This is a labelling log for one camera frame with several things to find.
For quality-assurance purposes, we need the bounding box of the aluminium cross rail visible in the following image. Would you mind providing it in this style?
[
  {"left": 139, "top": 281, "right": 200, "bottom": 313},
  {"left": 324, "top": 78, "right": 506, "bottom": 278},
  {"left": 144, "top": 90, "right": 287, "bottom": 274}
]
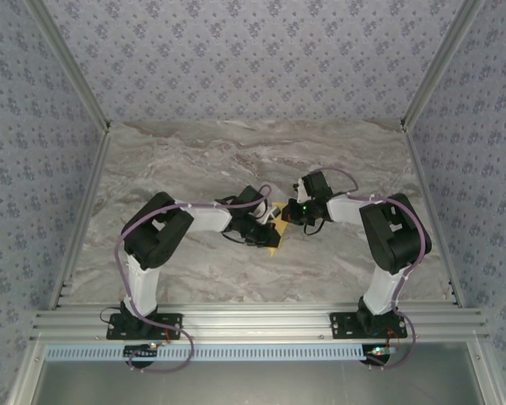
[{"left": 28, "top": 300, "right": 491, "bottom": 343}]

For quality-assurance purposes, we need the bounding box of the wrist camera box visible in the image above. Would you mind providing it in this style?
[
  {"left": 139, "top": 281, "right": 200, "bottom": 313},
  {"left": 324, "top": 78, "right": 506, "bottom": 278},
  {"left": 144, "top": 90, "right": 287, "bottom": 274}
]
[
  {"left": 290, "top": 170, "right": 333, "bottom": 200},
  {"left": 237, "top": 185, "right": 279, "bottom": 223}
]

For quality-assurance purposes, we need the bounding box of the slotted white cable duct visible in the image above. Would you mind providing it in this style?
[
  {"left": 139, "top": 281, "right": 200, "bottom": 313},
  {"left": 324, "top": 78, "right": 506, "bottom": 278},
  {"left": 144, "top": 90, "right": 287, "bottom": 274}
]
[{"left": 45, "top": 343, "right": 371, "bottom": 363}]

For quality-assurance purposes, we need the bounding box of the left wrist thin black cable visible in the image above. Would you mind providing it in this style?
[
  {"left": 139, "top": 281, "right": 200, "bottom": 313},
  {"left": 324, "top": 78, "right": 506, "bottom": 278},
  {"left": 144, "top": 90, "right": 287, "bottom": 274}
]
[{"left": 221, "top": 230, "right": 255, "bottom": 246}]

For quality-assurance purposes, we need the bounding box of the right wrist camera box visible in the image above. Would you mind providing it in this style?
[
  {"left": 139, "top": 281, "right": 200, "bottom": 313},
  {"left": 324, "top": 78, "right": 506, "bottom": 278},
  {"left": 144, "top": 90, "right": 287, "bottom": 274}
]
[{"left": 290, "top": 170, "right": 333, "bottom": 200}]

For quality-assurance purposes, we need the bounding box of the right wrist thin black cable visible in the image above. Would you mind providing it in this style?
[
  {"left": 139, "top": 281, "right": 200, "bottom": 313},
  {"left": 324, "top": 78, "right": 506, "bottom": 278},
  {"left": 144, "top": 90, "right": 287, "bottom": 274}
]
[{"left": 302, "top": 218, "right": 326, "bottom": 237}]

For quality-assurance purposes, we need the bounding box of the aluminium frame leg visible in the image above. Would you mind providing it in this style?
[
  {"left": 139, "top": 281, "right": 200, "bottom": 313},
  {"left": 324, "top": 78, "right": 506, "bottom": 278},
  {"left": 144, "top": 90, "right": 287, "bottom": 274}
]
[
  {"left": 471, "top": 340, "right": 505, "bottom": 405},
  {"left": 6, "top": 340, "right": 47, "bottom": 405}
]

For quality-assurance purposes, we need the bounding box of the aluminium frame post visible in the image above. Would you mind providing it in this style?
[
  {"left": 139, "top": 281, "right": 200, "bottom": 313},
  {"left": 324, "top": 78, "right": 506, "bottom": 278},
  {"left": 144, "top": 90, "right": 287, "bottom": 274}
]
[
  {"left": 24, "top": 0, "right": 113, "bottom": 135},
  {"left": 399, "top": 0, "right": 488, "bottom": 132}
]

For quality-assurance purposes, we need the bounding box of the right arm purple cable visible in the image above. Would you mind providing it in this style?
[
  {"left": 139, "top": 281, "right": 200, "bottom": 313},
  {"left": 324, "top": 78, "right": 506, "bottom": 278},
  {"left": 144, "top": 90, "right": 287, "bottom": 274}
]
[{"left": 310, "top": 167, "right": 433, "bottom": 371}]

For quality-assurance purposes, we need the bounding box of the grey metal sheet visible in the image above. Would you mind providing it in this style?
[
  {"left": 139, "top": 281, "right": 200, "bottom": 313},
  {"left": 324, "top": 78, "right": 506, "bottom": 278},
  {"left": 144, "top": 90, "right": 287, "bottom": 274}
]
[{"left": 29, "top": 360, "right": 486, "bottom": 405}]

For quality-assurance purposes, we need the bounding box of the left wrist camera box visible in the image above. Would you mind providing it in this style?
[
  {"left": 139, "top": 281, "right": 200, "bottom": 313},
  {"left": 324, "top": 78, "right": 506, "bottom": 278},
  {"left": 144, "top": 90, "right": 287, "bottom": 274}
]
[{"left": 237, "top": 185, "right": 279, "bottom": 223}]

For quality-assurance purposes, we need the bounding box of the aluminium side rail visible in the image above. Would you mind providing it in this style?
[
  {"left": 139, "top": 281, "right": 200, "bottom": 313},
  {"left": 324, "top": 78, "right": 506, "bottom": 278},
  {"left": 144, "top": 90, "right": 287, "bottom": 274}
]
[
  {"left": 401, "top": 121, "right": 467, "bottom": 310},
  {"left": 48, "top": 126, "right": 113, "bottom": 311}
]

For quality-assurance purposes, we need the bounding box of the yellow paper sheet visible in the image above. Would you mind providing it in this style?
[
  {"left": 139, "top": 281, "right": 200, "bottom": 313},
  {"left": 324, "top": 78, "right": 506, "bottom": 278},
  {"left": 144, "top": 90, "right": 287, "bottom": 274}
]
[{"left": 266, "top": 202, "right": 295, "bottom": 257}]

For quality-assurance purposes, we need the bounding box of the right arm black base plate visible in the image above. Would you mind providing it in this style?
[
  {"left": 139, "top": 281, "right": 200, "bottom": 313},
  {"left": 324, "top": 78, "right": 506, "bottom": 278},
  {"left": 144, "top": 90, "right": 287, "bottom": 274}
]
[{"left": 329, "top": 311, "right": 407, "bottom": 340}]

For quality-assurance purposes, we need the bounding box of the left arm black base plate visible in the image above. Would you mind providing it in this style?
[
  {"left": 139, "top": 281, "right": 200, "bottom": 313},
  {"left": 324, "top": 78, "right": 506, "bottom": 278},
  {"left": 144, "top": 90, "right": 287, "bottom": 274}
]
[{"left": 105, "top": 312, "right": 184, "bottom": 341}]

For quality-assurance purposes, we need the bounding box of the wrist thin black cable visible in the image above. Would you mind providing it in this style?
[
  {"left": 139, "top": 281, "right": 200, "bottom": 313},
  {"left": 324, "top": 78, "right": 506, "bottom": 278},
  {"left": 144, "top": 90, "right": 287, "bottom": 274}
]
[
  {"left": 302, "top": 218, "right": 326, "bottom": 237},
  {"left": 221, "top": 230, "right": 255, "bottom": 246}
]

